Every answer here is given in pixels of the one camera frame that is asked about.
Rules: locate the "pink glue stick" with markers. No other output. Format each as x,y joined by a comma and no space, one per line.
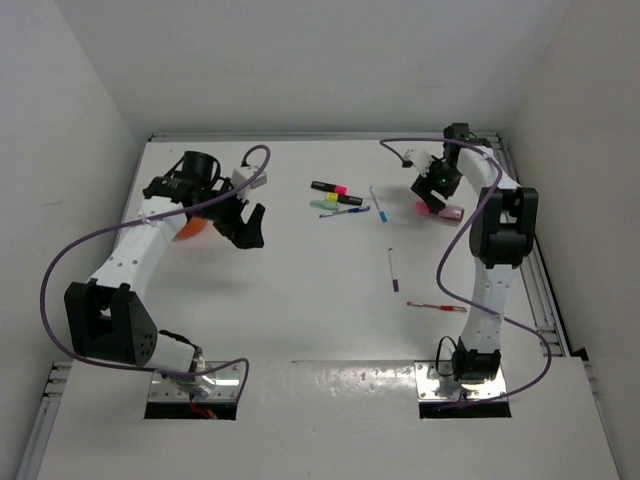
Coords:
449,212

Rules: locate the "white pen blue cap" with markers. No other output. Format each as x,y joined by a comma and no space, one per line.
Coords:
376,203

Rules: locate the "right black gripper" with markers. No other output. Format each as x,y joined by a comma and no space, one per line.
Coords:
425,186

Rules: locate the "orange round organizer container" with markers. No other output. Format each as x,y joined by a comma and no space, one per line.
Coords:
192,228

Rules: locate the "pale green highlighter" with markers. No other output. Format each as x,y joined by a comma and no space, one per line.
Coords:
326,205

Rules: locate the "red gel pen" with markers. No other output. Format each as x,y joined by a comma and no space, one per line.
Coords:
447,308

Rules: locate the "left aluminium table rail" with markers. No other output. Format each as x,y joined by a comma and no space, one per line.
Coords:
44,421

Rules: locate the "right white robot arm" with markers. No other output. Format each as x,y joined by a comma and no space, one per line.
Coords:
501,235

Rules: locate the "blue ballpoint pen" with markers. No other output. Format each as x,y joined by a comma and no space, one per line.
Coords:
353,210

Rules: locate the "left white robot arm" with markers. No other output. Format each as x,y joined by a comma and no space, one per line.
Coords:
107,317

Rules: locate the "white pen purple cap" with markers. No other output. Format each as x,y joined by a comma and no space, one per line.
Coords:
393,272

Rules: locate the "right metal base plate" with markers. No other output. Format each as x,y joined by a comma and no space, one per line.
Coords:
438,386

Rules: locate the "aluminium table rail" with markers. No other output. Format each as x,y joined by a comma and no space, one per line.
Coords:
44,421
531,302

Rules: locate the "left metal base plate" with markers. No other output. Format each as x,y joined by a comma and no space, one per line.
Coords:
222,385

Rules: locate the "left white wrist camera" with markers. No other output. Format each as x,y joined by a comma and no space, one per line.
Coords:
242,175

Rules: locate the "black yellow highlighter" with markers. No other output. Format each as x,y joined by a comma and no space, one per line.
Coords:
344,199

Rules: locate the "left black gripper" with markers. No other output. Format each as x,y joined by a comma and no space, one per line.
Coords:
239,233

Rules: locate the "right aluminium table rail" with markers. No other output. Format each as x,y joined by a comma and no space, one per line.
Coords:
531,302

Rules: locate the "black pink highlighter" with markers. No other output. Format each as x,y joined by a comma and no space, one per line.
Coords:
328,187

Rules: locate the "metal base plate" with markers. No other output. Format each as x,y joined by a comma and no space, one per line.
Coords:
438,386
222,385

